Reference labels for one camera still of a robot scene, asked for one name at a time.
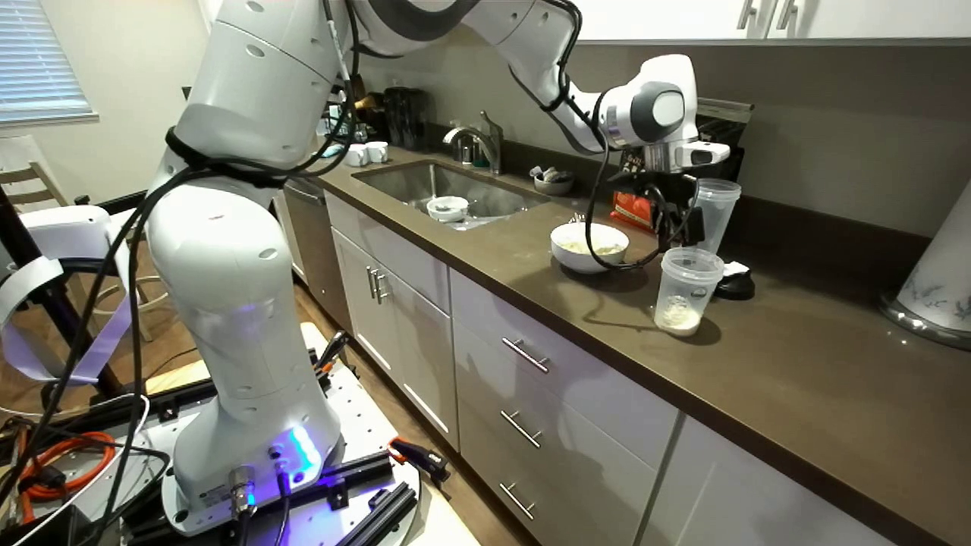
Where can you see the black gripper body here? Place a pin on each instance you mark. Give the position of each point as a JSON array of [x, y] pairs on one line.
[[682, 193]]

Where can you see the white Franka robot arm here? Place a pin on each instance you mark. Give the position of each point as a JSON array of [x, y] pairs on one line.
[[242, 282]]

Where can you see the tall clear shaker bottle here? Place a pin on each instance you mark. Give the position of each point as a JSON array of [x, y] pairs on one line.
[[721, 207]]

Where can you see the short clear shaker bottle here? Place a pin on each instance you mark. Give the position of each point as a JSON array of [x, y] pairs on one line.
[[687, 293]]

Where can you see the black shaker lid white cap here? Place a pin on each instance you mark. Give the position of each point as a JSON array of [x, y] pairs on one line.
[[736, 287]]

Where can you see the white ceramic bowl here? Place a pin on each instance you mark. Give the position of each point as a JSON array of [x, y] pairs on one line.
[[566, 253]]

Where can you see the small silver metal object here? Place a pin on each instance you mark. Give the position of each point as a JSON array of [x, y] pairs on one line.
[[549, 179]]

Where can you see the light lower kitchen cabinets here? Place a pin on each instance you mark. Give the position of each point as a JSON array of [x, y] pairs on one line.
[[595, 427]]

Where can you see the chrome kitchen faucet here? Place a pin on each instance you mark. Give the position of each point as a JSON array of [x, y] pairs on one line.
[[475, 141]]

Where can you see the small white bowl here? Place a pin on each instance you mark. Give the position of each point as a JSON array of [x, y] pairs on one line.
[[448, 207]]

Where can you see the metal paper towel holder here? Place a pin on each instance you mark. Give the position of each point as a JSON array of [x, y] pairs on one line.
[[915, 323]]

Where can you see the white upper kitchen cabinets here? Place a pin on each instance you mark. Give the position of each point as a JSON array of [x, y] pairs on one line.
[[867, 17]]

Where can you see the stainless steel sink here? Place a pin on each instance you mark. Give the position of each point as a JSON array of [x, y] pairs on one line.
[[404, 182]]

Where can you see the black coffee maker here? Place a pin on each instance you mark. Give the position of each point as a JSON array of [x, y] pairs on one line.
[[407, 116]]

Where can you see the small white cup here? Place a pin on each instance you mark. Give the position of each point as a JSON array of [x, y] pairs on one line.
[[376, 154], [357, 157]]

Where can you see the chrome countertop appliance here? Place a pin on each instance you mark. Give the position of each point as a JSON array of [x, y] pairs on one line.
[[364, 116]]

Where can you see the black orange bar clamp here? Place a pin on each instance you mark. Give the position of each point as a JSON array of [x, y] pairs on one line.
[[420, 458], [331, 354]]

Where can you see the dark built-in dishwasher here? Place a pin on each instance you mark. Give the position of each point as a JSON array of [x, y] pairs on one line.
[[314, 253]]

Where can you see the light wooden plank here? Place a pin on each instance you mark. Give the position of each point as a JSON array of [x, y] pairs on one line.
[[178, 377]]

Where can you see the black tripod leg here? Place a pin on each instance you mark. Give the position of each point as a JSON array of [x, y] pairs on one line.
[[61, 315]]

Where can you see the wooden chair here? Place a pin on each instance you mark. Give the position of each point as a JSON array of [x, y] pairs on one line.
[[32, 182]]

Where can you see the white window blinds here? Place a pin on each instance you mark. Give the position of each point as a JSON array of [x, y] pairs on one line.
[[41, 61]]

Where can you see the perforated metal robot base plate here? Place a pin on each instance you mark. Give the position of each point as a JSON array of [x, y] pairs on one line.
[[364, 405]]

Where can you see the black aluminium rail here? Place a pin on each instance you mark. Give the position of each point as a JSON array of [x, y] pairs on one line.
[[384, 514], [351, 478]]

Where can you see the white curved plastic frame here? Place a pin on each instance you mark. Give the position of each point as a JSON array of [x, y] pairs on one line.
[[71, 230]]

